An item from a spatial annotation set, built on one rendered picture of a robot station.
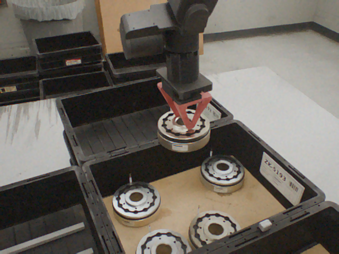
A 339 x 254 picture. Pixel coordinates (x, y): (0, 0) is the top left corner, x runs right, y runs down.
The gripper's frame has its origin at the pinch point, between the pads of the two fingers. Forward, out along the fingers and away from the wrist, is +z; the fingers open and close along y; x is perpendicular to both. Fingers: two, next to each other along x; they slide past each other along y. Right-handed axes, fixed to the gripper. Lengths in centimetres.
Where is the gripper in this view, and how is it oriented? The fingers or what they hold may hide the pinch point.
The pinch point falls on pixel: (184, 118)
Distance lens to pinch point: 64.7
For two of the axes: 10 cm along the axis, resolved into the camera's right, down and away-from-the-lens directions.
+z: 0.6, 8.1, 5.8
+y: 4.3, 5.1, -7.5
